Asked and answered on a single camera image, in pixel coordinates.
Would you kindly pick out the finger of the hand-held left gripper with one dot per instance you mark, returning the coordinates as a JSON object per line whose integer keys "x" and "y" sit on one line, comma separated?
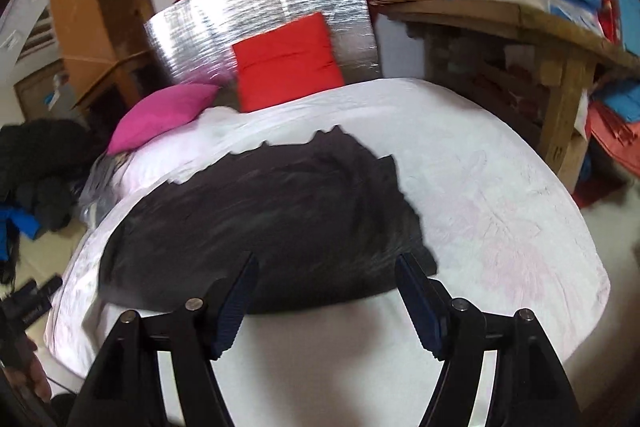
{"x": 50, "y": 285}
{"x": 25, "y": 290}

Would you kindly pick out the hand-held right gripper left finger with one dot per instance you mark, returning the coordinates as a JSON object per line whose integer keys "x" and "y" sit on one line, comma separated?
{"x": 235, "y": 307}

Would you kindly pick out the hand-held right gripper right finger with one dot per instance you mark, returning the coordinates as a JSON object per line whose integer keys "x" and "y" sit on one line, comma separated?
{"x": 420, "y": 302}

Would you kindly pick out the dark quilted jacket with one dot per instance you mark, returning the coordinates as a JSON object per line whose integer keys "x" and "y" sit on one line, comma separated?
{"x": 275, "y": 217}

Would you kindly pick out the pile of black clothes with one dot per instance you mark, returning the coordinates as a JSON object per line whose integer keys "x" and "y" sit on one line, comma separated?
{"x": 40, "y": 167}

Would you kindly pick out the person's left hand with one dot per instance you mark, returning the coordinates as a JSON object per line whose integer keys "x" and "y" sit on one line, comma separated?
{"x": 32, "y": 372}

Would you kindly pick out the bright blue garment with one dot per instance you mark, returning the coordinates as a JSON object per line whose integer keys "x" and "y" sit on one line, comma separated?
{"x": 17, "y": 227}

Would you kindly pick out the grey garment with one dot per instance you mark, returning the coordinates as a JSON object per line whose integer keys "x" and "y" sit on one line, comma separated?
{"x": 102, "y": 187}

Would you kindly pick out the white bed blanket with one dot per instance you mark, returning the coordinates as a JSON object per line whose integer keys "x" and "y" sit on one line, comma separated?
{"x": 500, "y": 207}

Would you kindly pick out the wooden door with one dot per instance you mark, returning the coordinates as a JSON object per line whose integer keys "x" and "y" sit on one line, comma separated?
{"x": 35, "y": 99}

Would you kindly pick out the pink pillow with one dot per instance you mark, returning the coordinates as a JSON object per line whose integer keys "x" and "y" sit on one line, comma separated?
{"x": 160, "y": 117}

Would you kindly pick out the red pillow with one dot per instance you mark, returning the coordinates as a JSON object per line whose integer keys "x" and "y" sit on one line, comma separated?
{"x": 285, "y": 62}

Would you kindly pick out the orange cloth stack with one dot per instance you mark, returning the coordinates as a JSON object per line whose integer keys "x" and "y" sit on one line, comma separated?
{"x": 615, "y": 134}

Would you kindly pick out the silver foil panel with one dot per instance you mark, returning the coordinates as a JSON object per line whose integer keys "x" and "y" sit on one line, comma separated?
{"x": 200, "y": 37}

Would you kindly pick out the blue cloth stack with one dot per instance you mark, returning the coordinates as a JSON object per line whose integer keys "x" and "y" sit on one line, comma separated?
{"x": 622, "y": 99}

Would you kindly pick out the wooden table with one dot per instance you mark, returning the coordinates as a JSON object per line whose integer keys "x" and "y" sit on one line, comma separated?
{"x": 500, "y": 17}

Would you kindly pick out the light blue bin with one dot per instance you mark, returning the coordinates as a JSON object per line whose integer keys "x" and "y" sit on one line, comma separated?
{"x": 629, "y": 12}

